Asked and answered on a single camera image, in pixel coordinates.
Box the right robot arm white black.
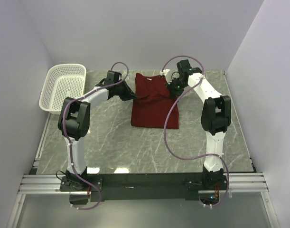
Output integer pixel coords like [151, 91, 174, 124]
[166, 59, 231, 190]

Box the white perforated plastic basket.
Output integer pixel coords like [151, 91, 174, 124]
[39, 64, 86, 114]

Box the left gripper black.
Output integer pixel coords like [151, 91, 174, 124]
[114, 80, 138, 102]

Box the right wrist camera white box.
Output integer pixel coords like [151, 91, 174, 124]
[159, 69, 170, 77]

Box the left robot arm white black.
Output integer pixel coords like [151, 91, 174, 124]
[58, 70, 137, 191]

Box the dark red t shirt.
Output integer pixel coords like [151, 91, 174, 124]
[131, 73, 175, 129]

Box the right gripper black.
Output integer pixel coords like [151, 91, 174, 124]
[165, 77, 187, 99]

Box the aluminium frame rail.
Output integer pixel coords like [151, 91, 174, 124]
[8, 114, 280, 228]

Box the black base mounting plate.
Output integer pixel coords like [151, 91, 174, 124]
[60, 172, 228, 202]

